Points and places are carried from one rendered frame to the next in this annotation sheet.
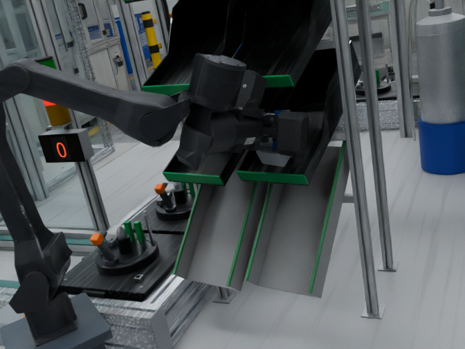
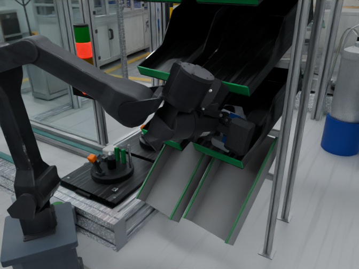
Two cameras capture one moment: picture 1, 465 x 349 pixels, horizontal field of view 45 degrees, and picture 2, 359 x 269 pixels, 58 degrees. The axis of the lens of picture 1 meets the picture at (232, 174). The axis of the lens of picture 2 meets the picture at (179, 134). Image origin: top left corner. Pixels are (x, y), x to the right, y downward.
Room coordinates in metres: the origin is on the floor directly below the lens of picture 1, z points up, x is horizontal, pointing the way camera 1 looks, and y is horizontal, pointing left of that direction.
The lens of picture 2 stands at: (0.24, -0.03, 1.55)
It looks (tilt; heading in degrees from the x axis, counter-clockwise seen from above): 26 degrees down; 4
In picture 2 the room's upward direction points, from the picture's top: 1 degrees counter-clockwise
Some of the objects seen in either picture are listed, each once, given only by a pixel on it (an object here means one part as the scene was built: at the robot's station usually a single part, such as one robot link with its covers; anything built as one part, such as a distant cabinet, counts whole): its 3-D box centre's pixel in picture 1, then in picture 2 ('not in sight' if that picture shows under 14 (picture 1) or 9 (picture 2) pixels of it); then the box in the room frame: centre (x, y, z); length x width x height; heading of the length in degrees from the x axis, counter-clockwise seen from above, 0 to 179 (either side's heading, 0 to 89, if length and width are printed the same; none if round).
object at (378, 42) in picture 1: (357, 48); (292, 46); (6.39, -1.67, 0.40); 0.61 x 0.41 x 0.22; 71
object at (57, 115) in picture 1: (58, 113); (86, 63); (1.33, 0.38, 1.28); 0.05 x 0.05 x 0.05
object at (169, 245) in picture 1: (129, 262); (112, 174); (1.13, 0.26, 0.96); 0.24 x 0.24 x 0.02; 62
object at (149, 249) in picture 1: (127, 255); (112, 169); (1.13, 0.26, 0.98); 0.14 x 0.14 x 0.02
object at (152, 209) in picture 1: (179, 194); (157, 132); (1.36, 0.14, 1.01); 0.24 x 0.24 x 0.13; 62
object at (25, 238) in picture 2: (48, 311); (38, 216); (0.77, 0.32, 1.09); 0.07 x 0.07 x 0.06; 26
